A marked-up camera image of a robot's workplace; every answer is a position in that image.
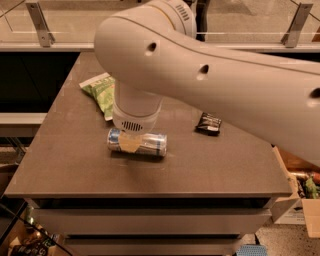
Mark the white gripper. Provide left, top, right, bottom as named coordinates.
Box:
left=112, top=105, right=159, bottom=153

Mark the Red Bull can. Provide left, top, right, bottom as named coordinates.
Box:
left=107, top=128, right=167, bottom=157

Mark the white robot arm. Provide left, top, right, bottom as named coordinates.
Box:
left=94, top=0, right=320, bottom=165

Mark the green chip bag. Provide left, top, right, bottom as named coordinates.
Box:
left=79, top=73, right=115, bottom=121

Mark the black snack bar wrapper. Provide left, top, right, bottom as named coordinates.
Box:
left=195, top=112, right=222, bottom=136

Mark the grey table drawer cabinet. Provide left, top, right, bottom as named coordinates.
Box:
left=33, top=208, right=271, bottom=256

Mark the clutter bin lower left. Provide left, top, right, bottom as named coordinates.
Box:
left=0, top=197, right=75, bottom=256

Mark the black office chair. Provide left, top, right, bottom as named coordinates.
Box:
left=192, top=0, right=211, bottom=42

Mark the blue perforated basket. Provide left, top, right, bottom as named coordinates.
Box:
left=236, top=244, right=268, bottom=256

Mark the cardboard box with items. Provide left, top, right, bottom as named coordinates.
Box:
left=271, top=147, right=320, bottom=238

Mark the left metal railing bracket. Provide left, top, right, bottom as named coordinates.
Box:
left=25, top=0, right=55, bottom=47

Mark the metal railing bracket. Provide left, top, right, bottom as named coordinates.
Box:
left=281, top=3, right=313, bottom=48
left=25, top=0, right=55, bottom=47

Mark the right metal railing bracket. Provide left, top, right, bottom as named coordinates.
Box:
left=281, top=3, right=313, bottom=48

